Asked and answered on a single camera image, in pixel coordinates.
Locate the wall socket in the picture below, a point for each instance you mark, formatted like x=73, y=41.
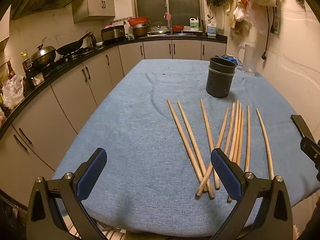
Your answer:
x=275, y=25

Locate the white bottle green label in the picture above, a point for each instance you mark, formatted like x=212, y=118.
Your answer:
x=193, y=23

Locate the dark grey chopstick holder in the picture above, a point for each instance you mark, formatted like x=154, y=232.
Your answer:
x=220, y=82

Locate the small metal container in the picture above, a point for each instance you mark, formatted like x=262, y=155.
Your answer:
x=37, y=78

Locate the dark glass bottle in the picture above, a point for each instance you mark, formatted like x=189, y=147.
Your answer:
x=10, y=67

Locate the small hanging plastic bags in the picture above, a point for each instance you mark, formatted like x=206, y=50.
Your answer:
x=240, y=8

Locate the black wok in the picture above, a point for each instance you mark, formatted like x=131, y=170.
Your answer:
x=71, y=47

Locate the blue plastic bag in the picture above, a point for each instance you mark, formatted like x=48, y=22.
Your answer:
x=231, y=59

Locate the steel pot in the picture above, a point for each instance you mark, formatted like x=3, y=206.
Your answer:
x=139, y=30

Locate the small red basin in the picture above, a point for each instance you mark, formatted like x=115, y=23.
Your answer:
x=177, y=27

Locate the dark kitchen window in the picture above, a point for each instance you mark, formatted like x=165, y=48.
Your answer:
x=167, y=0

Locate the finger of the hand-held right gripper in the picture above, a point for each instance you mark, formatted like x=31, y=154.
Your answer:
x=301, y=126

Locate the white bottle blue label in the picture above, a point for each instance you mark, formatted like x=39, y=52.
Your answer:
x=212, y=28

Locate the white plastic bag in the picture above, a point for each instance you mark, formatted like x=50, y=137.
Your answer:
x=12, y=92

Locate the steel wok with lid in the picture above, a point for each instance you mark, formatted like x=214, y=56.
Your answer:
x=43, y=55

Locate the glass pan lid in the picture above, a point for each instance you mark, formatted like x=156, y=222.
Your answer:
x=157, y=28

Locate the gas stove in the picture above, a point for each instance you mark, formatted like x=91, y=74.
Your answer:
x=72, y=54

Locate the beige kitchen base cabinets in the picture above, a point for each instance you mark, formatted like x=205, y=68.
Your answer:
x=70, y=90

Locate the blue tablecloth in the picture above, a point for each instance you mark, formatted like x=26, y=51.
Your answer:
x=140, y=120

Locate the kitchen faucet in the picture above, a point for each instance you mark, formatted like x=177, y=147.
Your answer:
x=169, y=25

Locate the steel rice cooker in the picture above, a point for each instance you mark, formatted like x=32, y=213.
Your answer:
x=113, y=33

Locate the countertop utensil cup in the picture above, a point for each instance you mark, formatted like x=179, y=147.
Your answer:
x=203, y=27

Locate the large red basin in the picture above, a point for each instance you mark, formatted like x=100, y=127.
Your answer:
x=138, y=20

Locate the beige upper cabinet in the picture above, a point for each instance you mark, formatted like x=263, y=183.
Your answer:
x=95, y=5

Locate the range hood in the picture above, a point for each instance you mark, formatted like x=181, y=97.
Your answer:
x=47, y=0

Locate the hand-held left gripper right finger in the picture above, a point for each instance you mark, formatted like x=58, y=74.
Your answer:
x=225, y=175

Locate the pile of wooden chopsticks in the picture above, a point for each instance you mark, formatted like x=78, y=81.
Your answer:
x=235, y=135

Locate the striped cloth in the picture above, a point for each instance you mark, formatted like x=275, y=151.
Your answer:
x=110, y=233

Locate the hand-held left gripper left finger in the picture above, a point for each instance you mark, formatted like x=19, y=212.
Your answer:
x=92, y=172

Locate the steel kettle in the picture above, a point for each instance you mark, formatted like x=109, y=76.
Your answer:
x=92, y=39

